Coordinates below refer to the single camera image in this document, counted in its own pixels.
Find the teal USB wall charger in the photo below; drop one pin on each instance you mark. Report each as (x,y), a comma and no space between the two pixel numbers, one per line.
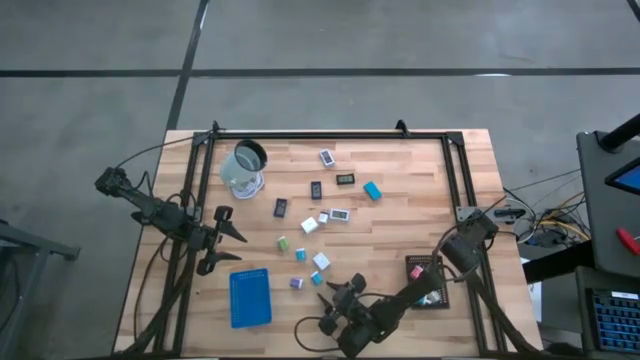
(423,300)
(316,278)

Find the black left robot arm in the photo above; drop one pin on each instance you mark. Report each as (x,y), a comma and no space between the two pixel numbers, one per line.
(155,212)

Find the small white USB charger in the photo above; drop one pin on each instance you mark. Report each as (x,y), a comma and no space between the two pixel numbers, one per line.
(323,217)

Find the black plastic basket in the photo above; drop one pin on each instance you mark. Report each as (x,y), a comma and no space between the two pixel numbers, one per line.
(411,291)

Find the dark blue LCD meter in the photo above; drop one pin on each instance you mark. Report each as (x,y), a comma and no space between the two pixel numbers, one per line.
(280,207)
(316,190)

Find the blue plastic basket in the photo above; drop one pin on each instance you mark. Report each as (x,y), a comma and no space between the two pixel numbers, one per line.
(250,298)

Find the grey metal table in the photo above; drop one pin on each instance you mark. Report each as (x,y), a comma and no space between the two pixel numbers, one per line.
(35,245)

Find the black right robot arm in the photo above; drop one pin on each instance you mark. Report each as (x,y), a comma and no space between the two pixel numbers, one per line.
(415,292)

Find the red hand tool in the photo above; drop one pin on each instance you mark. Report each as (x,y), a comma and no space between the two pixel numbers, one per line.
(627,240)

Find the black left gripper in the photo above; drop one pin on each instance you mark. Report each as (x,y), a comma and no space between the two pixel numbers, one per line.
(206,238)

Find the grey metal mounting plate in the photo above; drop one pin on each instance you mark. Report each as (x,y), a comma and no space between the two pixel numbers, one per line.
(464,214)

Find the black LCD thermometer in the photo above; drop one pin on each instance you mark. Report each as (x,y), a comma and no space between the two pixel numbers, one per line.
(345,179)

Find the blue USB wall charger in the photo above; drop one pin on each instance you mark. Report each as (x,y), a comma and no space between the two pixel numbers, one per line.
(300,255)

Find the green USB wall charger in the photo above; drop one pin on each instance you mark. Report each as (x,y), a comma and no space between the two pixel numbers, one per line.
(283,243)

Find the backlit keyboard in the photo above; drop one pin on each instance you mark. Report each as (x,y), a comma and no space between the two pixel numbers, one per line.
(615,322)

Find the teal rectangular box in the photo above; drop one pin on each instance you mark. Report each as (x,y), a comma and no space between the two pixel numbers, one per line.
(372,190)

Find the pink USB wall charger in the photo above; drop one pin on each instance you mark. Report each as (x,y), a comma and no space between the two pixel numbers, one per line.
(416,272)

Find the black aluminium table frame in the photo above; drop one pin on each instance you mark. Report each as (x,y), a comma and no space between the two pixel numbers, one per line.
(325,135)

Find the large white charger block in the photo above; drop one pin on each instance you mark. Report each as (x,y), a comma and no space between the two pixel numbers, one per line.
(309,225)

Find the tablet screen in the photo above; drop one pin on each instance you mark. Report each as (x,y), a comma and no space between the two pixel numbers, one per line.
(631,179)

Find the grey operator desk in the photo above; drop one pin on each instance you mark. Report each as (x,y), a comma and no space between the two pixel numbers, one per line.
(600,210)

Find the black desk pole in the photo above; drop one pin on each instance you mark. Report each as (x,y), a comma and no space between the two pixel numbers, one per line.
(620,132)

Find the white paper sheet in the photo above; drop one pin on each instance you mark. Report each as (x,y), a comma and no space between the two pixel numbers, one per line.
(534,295)

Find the black frame clamp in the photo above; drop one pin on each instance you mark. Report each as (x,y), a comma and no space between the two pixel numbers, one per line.
(215,127)
(401,128)

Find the purple USB wall charger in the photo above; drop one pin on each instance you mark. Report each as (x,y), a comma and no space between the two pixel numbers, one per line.
(296,283)

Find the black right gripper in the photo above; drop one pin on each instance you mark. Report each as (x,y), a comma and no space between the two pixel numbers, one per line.
(360,320)

